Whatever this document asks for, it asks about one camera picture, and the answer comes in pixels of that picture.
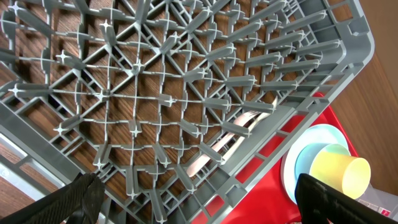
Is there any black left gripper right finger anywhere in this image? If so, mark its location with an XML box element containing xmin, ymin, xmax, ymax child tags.
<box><xmin>295</xmin><ymin>174</ymin><xmax>395</xmax><ymax>224</ymax></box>

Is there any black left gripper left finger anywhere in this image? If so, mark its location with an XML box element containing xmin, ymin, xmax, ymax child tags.
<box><xmin>1</xmin><ymin>173</ymin><xmax>104</xmax><ymax>224</ymax></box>

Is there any yellow plastic cup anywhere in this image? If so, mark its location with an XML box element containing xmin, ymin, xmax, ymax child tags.
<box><xmin>309</xmin><ymin>151</ymin><xmax>371</xmax><ymax>199</ymax></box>

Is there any silver fork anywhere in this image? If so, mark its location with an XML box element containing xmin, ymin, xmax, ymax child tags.
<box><xmin>187</xmin><ymin>111</ymin><xmax>258</xmax><ymax>177</ymax></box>

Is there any grey dishwasher rack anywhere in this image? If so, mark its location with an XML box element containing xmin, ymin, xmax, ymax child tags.
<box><xmin>1</xmin><ymin>0</ymin><xmax>375</xmax><ymax>223</ymax></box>

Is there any small mint green bowl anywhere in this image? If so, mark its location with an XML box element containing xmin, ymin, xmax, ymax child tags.
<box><xmin>295</xmin><ymin>143</ymin><xmax>351</xmax><ymax>179</ymax></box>

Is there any red serving tray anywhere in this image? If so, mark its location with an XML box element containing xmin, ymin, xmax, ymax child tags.
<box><xmin>190</xmin><ymin>92</ymin><xmax>360</xmax><ymax>224</ymax></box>

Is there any clear plastic bin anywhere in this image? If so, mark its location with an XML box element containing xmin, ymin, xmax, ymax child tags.
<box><xmin>356</xmin><ymin>184</ymin><xmax>398</xmax><ymax>221</ymax></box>

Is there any light blue plate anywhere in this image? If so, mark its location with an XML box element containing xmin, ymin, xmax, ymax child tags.
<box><xmin>280</xmin><ymin>124</ymin><xmax>348</xmax><ymax>203</ymax></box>

